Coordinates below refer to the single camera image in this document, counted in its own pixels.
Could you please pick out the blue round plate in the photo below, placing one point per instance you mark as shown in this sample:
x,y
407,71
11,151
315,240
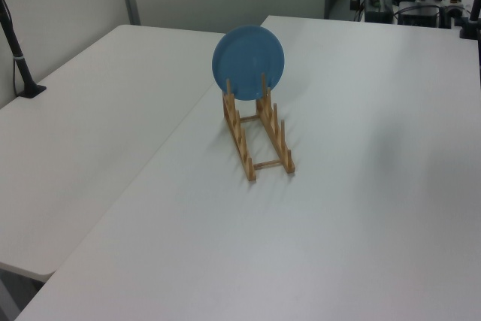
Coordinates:
x,y
244,58

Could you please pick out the wooden plate rack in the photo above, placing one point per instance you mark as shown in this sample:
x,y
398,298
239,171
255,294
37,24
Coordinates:
x,y
248,170

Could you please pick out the black box with green part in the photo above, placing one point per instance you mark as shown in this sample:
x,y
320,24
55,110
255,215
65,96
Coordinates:
x,y
383,13

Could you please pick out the black electronics unit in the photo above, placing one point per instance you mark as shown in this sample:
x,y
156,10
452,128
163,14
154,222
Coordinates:
x,y
419,16

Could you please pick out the black pole with clamp base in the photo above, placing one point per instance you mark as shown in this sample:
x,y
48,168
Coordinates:
x,y
15,46

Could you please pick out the black camera pole with clamp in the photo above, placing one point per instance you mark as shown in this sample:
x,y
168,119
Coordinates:
x,y
474,5

